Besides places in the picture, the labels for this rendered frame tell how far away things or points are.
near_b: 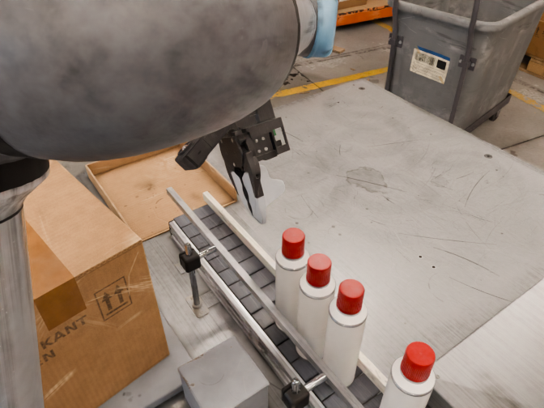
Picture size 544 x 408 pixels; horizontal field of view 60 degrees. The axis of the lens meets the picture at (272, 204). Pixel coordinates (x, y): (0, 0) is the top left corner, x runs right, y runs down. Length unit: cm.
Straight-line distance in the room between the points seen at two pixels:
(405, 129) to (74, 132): 131
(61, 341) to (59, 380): 7
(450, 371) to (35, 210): 66
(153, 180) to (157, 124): 103
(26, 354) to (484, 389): 66
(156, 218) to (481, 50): 192
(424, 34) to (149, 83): 253
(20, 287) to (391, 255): 83
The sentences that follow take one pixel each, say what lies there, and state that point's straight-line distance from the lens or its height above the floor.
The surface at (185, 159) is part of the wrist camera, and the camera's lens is 66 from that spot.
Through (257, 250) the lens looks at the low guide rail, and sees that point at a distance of 89.
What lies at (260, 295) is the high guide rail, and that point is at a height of 96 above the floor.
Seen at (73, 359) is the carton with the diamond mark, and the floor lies 99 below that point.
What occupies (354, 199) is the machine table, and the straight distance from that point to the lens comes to 115.
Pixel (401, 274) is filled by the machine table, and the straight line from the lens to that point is 100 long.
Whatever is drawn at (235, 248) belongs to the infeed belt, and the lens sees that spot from 95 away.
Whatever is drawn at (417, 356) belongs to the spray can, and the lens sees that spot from 57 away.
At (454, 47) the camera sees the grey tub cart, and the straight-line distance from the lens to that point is 263.
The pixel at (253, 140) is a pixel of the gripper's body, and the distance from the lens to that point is 70.
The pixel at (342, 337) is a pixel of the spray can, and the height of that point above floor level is 101.
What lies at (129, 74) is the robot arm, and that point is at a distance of 18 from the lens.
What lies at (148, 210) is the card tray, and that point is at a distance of 114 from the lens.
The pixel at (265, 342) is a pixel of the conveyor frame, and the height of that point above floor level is 88.
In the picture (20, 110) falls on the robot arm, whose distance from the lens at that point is 19.
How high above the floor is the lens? 155
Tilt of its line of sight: 40 degrees down
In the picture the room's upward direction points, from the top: straight up
